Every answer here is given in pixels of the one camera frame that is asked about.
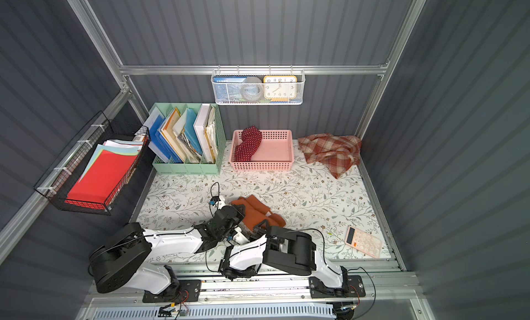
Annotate red plaid skirt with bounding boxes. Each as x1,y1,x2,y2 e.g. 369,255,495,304
298,133,362,179

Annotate white wire wall basket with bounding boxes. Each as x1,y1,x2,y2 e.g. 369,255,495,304
211,68,306,105

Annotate grey tape roll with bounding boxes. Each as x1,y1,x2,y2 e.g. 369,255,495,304
240,76,263,103

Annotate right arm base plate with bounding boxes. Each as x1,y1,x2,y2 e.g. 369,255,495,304
309,273,366,299

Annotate black wire wall basket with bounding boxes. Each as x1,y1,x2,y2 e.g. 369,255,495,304
34,112,150,215

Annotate blue folder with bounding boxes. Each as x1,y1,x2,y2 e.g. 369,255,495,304
148,114,183,163

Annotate red paper stack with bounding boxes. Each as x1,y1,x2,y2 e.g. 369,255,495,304
66,150,138,209

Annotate floral table mat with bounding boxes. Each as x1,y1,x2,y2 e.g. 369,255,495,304
132,142,385,260

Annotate rust brown skirt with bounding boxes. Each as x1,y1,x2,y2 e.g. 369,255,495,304
230,195,286,232

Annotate pink plastic basket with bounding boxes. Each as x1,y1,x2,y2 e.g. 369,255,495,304
229,129,294,171

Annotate yellow alarm clock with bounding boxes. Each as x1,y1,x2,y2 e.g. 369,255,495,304
263,75,298,102

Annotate red polka dot skirt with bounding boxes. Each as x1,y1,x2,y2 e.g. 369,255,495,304
235,125,262,162

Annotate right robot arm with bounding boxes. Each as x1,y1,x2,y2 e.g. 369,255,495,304
218,221,347,290

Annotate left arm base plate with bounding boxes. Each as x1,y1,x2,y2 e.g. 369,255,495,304
142,279,202,304

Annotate white binder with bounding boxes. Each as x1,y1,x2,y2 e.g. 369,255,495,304
193,104,213,163

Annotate green file organizer box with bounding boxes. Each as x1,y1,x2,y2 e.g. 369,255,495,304
150,103,226,175

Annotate white calculator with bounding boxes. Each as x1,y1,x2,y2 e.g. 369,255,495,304
344,226,382,259

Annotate blue box in basket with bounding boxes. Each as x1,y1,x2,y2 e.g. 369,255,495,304
211,76,247,104

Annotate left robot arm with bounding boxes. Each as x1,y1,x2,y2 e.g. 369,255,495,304
88,205,245,297

